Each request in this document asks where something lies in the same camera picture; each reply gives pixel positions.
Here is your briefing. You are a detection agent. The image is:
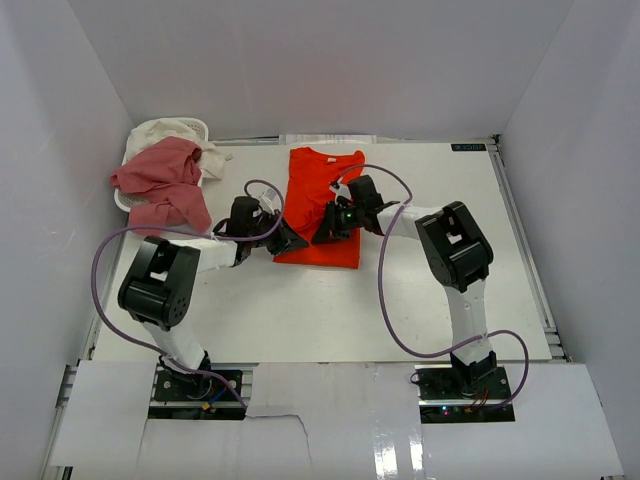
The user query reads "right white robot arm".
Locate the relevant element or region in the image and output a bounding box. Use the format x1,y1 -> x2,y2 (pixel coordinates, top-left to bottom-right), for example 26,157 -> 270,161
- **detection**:
312,175 -> 497,399

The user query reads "white laundry basket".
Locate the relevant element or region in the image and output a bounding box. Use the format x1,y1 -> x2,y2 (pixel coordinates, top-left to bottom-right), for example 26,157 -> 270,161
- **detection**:
122,117 -> 221,187

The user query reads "dark label sticker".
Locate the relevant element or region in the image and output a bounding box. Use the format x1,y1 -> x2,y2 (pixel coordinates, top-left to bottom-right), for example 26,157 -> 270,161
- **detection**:
451,143 -> 487,152

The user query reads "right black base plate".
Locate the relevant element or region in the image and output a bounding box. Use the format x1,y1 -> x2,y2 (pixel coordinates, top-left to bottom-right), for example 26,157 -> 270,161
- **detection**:
409,367 -> 516,425

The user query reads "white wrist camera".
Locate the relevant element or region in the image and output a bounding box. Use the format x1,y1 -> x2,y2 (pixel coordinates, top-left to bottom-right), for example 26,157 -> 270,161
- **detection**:
329,181 -> 352,206
258,188 -> 279,214

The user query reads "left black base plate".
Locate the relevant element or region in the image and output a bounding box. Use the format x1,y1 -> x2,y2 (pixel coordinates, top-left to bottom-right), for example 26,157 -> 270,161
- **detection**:
148,368 -> 245,421

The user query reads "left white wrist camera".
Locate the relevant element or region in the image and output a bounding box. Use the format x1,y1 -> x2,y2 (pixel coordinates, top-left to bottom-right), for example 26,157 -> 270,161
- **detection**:
258,188 -> 279,214

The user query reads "pink t-shirt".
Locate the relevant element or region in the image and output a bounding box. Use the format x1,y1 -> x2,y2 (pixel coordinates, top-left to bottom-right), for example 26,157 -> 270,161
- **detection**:
110,136 -> 211,234

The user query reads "purple cable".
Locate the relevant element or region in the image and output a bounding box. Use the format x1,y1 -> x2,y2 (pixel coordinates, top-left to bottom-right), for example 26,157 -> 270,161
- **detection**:
91,178 -> 287,407
329,163 -> 530,407

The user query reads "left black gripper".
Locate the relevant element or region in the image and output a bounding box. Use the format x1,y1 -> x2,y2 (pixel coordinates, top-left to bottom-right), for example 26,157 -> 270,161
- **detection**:
247,210 -> 309,257

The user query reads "orange t-shirt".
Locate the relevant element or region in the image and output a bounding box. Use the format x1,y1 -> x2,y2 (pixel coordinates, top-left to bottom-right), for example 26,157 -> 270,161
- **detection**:
274,147 -> 366,269

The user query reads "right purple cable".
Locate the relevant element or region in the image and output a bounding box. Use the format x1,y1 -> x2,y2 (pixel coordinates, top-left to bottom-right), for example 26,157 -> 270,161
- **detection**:
329,163 -> 530,407

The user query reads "cream white t-shirt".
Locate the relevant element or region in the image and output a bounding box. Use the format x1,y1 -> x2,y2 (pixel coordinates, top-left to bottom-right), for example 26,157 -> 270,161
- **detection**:
123,117 -> 232,181

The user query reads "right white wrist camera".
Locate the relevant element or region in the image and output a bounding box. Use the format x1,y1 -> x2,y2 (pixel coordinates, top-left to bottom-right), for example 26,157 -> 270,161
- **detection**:
329,181 -> 352,206

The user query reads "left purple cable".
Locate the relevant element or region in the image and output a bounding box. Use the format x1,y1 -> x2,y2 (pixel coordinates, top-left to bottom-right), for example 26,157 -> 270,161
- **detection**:
91,178 -> 287,407

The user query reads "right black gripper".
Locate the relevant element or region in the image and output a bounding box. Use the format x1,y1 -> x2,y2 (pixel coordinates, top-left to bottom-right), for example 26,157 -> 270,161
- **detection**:
312,200 -> 365,244

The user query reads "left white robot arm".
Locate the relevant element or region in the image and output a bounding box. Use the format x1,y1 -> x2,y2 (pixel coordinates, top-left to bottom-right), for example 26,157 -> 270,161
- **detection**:
118,196 -> 309,399

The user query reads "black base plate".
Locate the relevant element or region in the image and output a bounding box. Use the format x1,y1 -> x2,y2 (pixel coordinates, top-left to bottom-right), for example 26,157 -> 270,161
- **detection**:
409,367 -> 516,425
148,368 -> 245,421

